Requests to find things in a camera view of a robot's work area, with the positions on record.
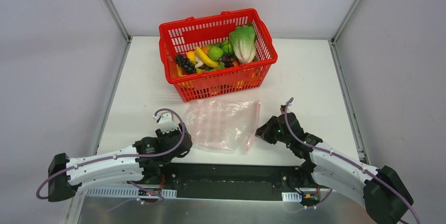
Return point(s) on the small dark grape bunch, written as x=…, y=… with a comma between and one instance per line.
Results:
x=227, y=60

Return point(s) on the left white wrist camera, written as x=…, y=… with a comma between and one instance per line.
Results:
x=165, y=122

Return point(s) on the left aluminium frame post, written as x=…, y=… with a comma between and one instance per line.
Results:
x=117, y=19

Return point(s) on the green bell pepper toy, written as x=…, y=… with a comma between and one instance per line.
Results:
x=227, y=47

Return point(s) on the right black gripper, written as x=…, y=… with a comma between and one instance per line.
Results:
x=270, y=130

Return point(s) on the green napa cabbage toy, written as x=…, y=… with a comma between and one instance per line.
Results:
x=243, y=43

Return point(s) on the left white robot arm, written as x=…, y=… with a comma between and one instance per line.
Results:
x=138, y=162

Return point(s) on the white mushroom toy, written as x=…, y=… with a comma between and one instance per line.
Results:
x=199, y=63

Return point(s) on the aluminium frame post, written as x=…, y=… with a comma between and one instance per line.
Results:
x=117, y=19
x=349, y=15

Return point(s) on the dark purple grape bunch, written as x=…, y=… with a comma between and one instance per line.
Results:
x=185, y=64

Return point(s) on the clear zip top bag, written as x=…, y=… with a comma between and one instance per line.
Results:
x=221, y=125

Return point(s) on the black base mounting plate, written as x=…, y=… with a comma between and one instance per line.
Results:
x=234, y=182

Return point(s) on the yellow banana toy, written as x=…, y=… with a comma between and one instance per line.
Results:
x=205, y=59

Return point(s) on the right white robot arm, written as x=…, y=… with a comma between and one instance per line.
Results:
x=380, y=191

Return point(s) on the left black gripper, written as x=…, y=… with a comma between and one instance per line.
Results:
x=183, y=143

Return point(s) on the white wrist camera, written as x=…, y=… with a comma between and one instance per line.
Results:
x=285, y=108
x=165, y=122

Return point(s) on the light green round vegetable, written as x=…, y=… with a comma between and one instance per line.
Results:
x=215, y=53

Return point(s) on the right aluminium frame post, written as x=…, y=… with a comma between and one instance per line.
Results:
x=349, y=15

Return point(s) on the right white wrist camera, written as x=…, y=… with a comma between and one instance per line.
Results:
x=285, y=108

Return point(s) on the red plastic shopping basket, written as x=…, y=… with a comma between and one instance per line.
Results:
x=182, y=36

